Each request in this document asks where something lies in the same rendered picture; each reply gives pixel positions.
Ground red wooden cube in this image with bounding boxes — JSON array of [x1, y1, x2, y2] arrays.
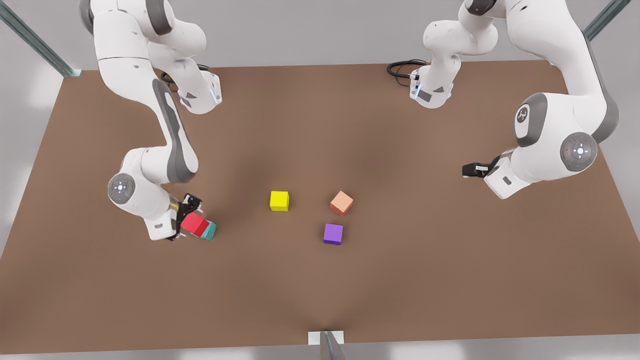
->
[[180, 212, 208, 238]]

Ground orange wooden cube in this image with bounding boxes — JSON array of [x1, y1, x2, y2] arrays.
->
[[330, 190, 354, 217]]

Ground purple wooden cube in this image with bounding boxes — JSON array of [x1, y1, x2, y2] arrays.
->
[[323, 223, 344, 246]]

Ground black cable loop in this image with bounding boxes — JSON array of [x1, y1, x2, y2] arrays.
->
[[160, 64, 211, 86], [386, 59, 429, 80]]

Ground silver frame post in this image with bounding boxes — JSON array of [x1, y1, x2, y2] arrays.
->
[[0, 2, 83, 78], [582, 0, 632, 43], [307, 330, 347, 360]]

